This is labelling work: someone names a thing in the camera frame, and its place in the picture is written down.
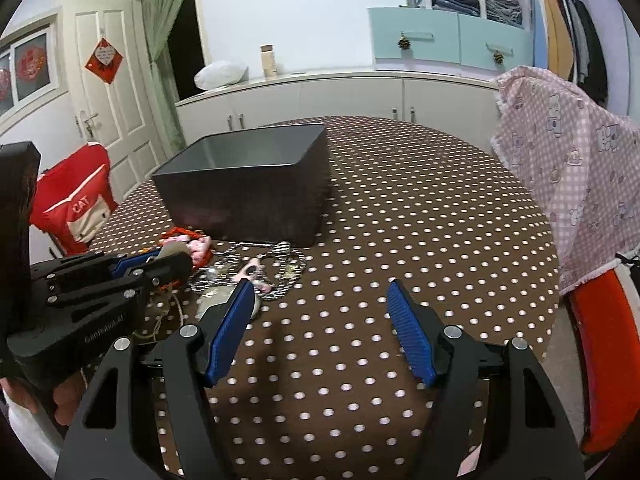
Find beige cord necklace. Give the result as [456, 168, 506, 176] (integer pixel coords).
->
[134, 287, 187, 343]

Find red chair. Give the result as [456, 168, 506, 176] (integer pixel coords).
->
[566, 262, 635, 455]

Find white plastic bag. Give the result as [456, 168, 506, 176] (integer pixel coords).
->
[194, 60, 250, 92]

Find red diamond door decoration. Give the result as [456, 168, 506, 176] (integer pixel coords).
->
[84, 37, 124, 86]

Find white shell pendant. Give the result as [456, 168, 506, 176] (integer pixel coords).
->
[195, 285, 263, 322]

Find white panel door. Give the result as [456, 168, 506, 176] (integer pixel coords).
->
[74, 0, 168, 203]

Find black white rope necklace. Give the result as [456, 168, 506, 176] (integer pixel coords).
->
[189, 241, 307, 302]

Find pink fabric hair tie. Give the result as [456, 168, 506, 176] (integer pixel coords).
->
[187, 239, 214, 267]

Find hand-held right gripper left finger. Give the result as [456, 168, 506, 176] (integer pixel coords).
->
[54, 278, 263, 480]

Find red white chair cover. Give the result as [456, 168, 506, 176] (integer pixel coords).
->
[29, 142, 120, 257]

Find metal door handle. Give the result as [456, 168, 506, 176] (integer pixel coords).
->
[74, 111, 99, 139]

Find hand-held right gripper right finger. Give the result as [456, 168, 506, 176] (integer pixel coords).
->
[386, 279, 587, 480]

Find pink hair clip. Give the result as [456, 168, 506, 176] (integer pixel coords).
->
[231, 258, 272, 295]

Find pink printed blanket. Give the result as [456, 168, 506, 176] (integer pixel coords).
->
[489, 65, 640, 297]

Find folded grey clothes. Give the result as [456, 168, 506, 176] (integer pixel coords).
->
[482, 0, 524, 26]

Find window with red paper cuttings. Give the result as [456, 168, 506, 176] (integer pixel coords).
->
[0, 22, 57, 122]

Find row of hanging clothes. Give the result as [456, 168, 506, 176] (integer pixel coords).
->
[521, 0, 610, 107]

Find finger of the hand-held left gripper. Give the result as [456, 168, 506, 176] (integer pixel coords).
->
[46, 251, 194, 309]
[31, 250, 163, 287]

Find white low cabinet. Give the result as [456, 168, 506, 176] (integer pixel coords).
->
[175, 71, 502, 153]

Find light blue drawer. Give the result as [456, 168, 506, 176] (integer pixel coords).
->
[367, 7, 462, 74]
[457, 12, 534, 69]

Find black storage box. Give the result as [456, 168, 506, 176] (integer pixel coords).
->
[151, 123, 331, 249]

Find beige bottle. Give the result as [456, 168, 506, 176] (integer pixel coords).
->
[259, 44, 279, 80]

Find folded blue jeans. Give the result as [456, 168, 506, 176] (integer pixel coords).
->
[430, 0, 482, 17]

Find green curtain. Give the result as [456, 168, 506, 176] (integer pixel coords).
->
[141, 0, 197, 157]

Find person's left forearm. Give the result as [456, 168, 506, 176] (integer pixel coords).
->
[0, 400, 68, 478]

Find brown polka dot tablecloth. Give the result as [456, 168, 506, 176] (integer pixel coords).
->
[82, 115, 562, 480]

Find person's left hand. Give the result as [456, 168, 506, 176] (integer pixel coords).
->
[0, 367, 97, 428]

